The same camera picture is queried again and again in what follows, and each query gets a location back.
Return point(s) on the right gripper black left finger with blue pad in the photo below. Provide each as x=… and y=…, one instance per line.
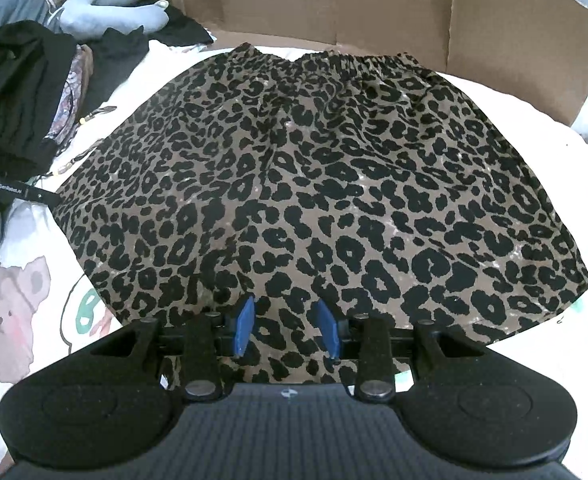
x=208, y=336

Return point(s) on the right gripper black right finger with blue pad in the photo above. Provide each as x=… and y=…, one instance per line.
x=366, y=341

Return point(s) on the black ribbed garment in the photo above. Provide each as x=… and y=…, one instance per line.
x=34, y=65

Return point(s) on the white cartoon print bedsheet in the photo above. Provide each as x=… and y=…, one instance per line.
x=49, y=308

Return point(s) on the leopard print skirt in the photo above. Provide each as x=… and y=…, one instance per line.
x=368, y=182

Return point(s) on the blue grey neck pillow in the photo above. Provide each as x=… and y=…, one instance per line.
x=90, y=19

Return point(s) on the brown cardboard sheet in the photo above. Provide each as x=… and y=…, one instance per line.
x=536, y=50

